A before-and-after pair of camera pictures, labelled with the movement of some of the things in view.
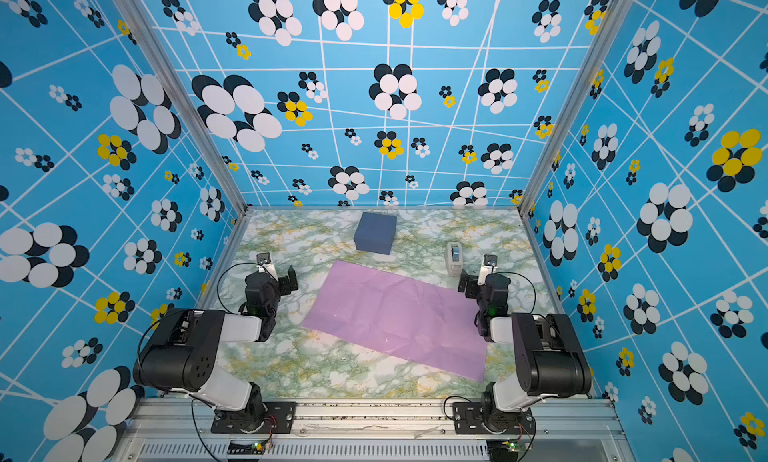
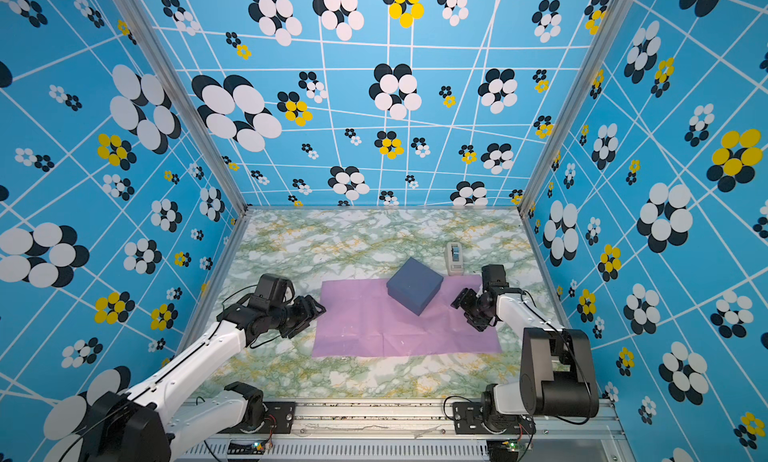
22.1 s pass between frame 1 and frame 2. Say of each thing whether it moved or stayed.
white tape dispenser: stayed
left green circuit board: stayed
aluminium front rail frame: stayed
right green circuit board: stayed
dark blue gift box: moved
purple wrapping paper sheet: moved
